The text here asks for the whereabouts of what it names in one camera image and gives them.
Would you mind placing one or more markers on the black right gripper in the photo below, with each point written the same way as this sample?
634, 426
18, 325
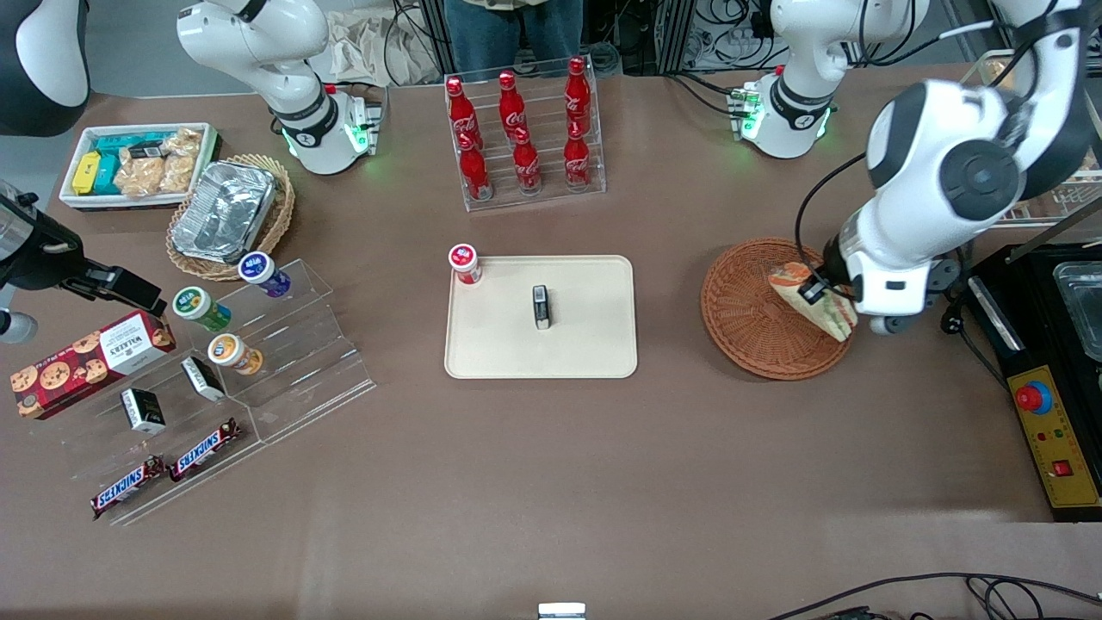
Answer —
39, 263

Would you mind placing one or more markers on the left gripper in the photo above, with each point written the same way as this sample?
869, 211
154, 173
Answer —
832, 258

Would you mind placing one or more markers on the triangle sandwich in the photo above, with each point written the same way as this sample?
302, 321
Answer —
832, 320

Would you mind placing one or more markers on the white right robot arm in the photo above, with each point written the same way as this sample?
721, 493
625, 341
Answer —
258, 34

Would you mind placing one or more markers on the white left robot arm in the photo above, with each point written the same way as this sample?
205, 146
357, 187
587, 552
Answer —
981, 172

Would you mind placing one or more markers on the round brown wicker basket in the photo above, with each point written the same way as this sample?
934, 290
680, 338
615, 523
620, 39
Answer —
732, 331

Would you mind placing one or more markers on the silver foil tray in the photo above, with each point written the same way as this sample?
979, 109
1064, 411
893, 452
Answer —
224, 211

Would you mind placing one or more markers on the light oval wicker basket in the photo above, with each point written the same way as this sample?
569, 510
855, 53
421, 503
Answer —
280, 220

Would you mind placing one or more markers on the beige plastic tray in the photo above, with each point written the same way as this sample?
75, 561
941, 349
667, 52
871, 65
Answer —
585, 344

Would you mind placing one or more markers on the green drink can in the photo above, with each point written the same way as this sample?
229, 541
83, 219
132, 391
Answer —
200, 307

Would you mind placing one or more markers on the red cookie box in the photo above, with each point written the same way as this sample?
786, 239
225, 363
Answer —
86, 362

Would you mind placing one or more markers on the white rectangular bin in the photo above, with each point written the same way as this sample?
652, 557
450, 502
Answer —
77, 200

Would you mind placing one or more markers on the clear bag of crackers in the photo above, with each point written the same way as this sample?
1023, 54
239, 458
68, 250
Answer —
181, 159
140, 176

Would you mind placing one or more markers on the teal snack box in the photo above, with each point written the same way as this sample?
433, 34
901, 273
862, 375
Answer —
108, 175
125, 139

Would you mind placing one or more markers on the yellow snack box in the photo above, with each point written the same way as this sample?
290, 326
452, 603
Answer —
86, 174

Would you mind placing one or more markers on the small black white box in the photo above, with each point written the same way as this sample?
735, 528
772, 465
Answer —
203, 379
143, 411

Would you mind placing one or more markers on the orange drink can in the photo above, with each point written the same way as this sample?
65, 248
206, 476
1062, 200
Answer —
234, 353

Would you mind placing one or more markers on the purple drink can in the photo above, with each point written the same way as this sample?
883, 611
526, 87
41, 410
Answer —
263, 273

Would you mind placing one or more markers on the brown snickers bar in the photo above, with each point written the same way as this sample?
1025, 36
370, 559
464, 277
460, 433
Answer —
127, 487
205, 449

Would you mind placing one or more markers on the clear acrylic stepped display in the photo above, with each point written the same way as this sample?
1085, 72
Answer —
310, 362

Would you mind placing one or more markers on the red emergency stop button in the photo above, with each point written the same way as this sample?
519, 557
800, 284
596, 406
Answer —
1031, 397

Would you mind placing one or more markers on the red cola bottle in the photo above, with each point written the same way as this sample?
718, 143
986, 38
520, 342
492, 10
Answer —
512, 108
577, 95
463, 112
474, 168
526, 164
577, 159

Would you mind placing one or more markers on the small black silver box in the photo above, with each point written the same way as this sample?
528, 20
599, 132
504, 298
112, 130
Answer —
541, 306

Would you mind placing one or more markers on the clear acrylic bottle rack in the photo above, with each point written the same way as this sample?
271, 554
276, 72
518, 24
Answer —
551, 200

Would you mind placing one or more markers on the wrapped bread pack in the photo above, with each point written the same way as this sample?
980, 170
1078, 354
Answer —
997, 69

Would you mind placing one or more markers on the black sealing machine yellow panel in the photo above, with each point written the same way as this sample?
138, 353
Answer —
1067, 448

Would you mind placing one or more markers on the crumpled beige paper bag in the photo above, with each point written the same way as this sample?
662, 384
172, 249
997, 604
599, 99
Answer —
362, 47

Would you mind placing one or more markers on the small silver device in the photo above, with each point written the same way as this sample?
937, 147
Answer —
561, 611

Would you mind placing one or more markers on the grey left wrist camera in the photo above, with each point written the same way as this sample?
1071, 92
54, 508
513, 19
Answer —
891, 325

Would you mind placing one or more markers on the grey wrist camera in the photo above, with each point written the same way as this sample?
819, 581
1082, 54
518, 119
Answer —
891, 325
15, 327

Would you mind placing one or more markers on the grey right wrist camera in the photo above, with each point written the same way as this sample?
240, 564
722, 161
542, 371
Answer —
15, 327

